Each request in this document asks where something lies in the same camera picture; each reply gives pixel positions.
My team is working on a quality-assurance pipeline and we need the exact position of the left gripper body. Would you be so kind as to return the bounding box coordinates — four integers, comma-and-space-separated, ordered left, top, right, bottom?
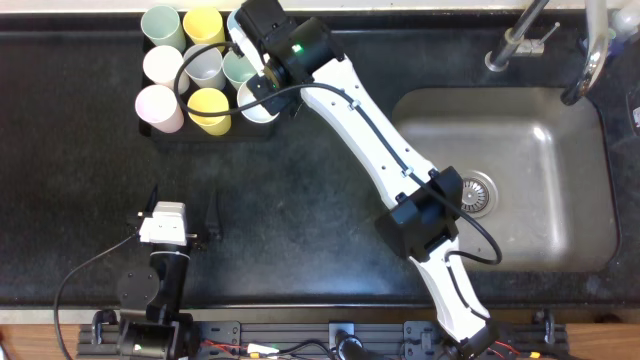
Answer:
126, 212, 208, 254

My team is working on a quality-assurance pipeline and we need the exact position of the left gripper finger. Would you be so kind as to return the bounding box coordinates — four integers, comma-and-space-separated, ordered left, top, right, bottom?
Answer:
143, 183, 160, 215
206, 188, 223, 243

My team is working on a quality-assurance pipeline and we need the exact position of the pink cup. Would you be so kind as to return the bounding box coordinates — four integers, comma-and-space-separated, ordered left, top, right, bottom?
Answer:
134, 83, 185, 135

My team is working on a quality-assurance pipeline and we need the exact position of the white cup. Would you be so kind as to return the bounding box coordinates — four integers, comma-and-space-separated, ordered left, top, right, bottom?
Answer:
142, 44, 190, 95
236, 79, 281, 125

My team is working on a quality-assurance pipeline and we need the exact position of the yellow cup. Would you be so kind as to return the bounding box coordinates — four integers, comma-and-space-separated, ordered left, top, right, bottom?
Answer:
186, 87, 233, 137
182, 6, 227, 51

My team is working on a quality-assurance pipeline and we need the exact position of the black tray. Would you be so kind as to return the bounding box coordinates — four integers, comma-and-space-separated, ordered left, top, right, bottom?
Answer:
137, 29, 281, 151

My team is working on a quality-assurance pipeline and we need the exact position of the grey cup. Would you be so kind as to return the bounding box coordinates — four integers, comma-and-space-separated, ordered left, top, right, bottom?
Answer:
182, 43, 227, 91

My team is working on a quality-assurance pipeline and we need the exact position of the green cup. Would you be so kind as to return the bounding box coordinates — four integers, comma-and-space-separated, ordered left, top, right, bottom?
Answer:
140, 4, 187, 53
221, 49, 259, 92

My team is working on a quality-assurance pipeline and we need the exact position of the blue cup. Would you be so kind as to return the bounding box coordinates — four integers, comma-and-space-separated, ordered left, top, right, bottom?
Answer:
225, 7, 244, 36

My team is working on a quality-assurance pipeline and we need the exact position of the steel tap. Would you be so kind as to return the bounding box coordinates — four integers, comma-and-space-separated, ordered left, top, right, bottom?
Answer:
483, 0, 612, 107

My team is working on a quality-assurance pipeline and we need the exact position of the steel sink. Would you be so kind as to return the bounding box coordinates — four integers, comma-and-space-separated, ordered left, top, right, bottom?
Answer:
391, 87, 621, 274

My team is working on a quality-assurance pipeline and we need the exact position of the blue soap bottle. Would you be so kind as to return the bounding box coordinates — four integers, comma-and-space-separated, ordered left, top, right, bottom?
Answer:
578, 2, 640, 59

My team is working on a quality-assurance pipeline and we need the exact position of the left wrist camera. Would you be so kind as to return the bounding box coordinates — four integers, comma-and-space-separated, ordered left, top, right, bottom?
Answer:
138, 201, 189, 247

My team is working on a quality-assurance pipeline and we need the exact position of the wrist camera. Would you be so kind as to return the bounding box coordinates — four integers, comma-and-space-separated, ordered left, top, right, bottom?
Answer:
231, 27, 267, 76
138, 201, 189, 247

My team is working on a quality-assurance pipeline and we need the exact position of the black cable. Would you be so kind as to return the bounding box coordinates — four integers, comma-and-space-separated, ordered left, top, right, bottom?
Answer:
52, 233, 140, 360
173, 41, 503, 266

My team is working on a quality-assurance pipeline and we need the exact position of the mounting rail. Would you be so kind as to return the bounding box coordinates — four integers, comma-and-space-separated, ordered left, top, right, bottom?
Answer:
77, 308, 571, 360

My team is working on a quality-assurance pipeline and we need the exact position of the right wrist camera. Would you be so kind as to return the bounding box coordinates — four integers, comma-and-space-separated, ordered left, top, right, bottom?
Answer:
231, 27, 267, 76

